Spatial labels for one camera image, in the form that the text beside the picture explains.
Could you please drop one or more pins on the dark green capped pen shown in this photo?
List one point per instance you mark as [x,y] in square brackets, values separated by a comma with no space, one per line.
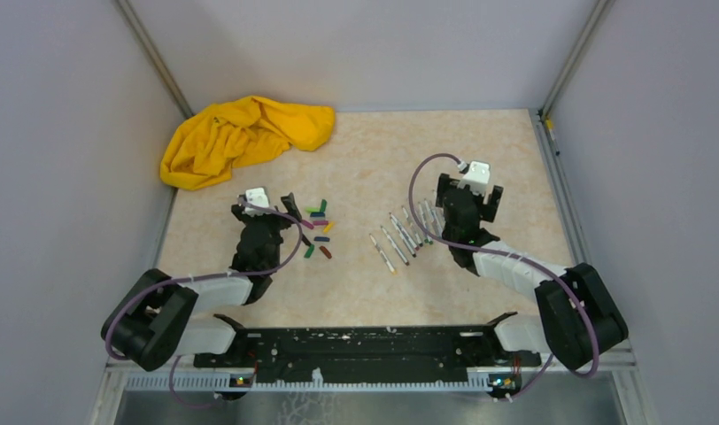
[434,218]

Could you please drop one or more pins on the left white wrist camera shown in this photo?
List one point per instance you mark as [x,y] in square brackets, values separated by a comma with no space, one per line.
[255,202]

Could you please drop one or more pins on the aluminium frame rail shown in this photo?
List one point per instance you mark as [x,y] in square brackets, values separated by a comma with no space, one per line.
[499,381]

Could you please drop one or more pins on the brown pen cap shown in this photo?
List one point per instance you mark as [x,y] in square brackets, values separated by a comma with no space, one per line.
[326,252]

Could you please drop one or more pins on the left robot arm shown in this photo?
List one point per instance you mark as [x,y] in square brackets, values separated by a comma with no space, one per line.
[163,318]

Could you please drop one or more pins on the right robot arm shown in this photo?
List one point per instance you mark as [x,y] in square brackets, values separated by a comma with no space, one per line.
[577,318]

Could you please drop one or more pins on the yellow cloth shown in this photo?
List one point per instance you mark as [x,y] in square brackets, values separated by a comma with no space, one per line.
[206,148]

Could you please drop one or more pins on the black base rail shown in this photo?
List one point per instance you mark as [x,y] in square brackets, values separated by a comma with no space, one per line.
[373,355]

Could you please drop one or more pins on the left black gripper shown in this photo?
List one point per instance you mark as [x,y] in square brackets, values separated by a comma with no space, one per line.
[284,220]

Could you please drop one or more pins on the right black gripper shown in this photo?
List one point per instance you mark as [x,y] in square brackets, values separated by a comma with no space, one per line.
[489,211]

